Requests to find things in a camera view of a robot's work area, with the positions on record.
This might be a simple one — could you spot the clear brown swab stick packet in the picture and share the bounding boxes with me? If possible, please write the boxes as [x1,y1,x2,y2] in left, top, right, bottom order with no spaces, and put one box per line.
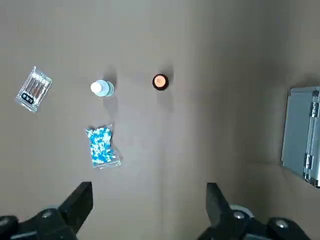
[15,65,53,113]

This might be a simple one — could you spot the silver aluminium medicine case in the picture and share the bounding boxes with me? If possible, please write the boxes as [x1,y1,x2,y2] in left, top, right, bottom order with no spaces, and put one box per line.
[280,85,320,188]

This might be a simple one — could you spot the brown bottle orange cap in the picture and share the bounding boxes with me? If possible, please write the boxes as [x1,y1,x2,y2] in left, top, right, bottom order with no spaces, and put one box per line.
[151,73,170,92]

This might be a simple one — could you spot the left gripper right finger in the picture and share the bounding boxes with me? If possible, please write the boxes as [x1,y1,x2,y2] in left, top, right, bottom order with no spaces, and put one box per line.
[197,182,312,240]

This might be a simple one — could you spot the blue white capsule bag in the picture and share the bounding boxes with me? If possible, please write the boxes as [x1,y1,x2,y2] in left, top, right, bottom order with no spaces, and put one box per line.
[84,124,121,170]

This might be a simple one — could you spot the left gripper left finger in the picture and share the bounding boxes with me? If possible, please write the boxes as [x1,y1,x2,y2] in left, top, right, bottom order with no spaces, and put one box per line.
[0,181,94,240]

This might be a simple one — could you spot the white plastic bottle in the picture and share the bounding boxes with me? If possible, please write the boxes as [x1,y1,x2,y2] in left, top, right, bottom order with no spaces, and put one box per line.
[90,79,115,99]

